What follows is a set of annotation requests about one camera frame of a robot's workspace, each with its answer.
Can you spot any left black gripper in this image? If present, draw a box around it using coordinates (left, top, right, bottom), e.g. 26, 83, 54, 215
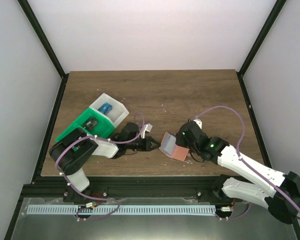
126, 136, 161, 152

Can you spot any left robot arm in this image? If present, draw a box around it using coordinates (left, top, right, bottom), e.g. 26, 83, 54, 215
49, 122, 161, 202

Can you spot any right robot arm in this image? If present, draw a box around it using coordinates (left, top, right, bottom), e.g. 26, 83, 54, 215
176, 120, 300, 225

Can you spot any blue card in bin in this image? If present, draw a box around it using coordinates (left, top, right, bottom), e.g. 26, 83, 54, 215
98, 102, 113, 115

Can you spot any black card in bin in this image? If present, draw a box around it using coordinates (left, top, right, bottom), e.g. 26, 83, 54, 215
81, 116, 99, 131

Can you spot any white plastic bin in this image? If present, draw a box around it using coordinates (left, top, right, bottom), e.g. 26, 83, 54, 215
89, 93, 130, 128

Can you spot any green plastic bin middle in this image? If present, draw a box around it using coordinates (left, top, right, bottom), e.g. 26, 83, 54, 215
71, 107, 115, 138

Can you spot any green plastic bin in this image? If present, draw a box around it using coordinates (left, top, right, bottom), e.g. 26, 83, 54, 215
71, 107, 115, 138
55, 122, 78, 142

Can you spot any green plastic bin front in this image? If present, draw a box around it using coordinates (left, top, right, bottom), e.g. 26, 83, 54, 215
55, 122, 78, 142

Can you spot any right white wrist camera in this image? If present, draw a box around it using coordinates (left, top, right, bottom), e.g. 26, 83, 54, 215
193, 119, 203, 129

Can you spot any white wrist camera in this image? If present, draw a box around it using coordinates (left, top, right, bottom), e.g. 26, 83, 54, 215
140, 123, 153, 139
193, 119, 203, 129

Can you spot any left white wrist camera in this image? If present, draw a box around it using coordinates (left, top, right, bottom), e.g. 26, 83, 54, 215
140, 123, 153, 139

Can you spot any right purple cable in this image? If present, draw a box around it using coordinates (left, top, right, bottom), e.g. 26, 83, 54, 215
194, 105, 300, 221

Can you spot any purple cable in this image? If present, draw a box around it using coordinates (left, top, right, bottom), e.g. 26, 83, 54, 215
54, 111, 145, 222
194, 105, 300, 221

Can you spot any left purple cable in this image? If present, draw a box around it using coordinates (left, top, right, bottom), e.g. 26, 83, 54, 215
54, 111, 145, 222

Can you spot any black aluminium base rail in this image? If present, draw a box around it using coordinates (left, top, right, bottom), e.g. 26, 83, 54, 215
20, 174, 232, 204

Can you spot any light blue slotted cable duct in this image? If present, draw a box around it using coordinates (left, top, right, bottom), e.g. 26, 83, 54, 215
26, 204, 216, 216

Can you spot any left black frame post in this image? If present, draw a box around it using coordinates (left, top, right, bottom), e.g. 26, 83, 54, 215
16, 0, 67, 78

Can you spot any black frame post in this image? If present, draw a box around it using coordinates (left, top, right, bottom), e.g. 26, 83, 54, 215
238, 0, 288, 76
16, 0, 67, 78

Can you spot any right black frame post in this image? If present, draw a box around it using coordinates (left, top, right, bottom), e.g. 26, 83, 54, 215
238, 0, 288, 76

